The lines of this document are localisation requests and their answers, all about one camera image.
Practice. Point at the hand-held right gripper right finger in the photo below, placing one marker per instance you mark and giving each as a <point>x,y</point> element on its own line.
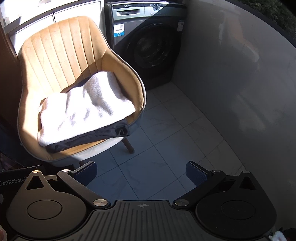
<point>196,174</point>

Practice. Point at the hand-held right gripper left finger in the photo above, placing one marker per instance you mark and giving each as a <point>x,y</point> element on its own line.
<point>85,173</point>

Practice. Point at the cream fleece sweater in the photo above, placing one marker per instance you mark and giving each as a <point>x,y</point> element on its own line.
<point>81,111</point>

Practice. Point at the black nylon garment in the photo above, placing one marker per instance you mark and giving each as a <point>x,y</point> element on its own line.
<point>92,137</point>

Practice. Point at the tan upholstered armchair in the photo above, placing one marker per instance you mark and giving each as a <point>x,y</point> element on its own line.
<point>57,46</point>

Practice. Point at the grey washing machine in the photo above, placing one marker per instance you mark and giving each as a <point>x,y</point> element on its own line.
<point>150,46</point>

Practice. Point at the white cabinet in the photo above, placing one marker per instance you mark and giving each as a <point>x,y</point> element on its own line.
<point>76,9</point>

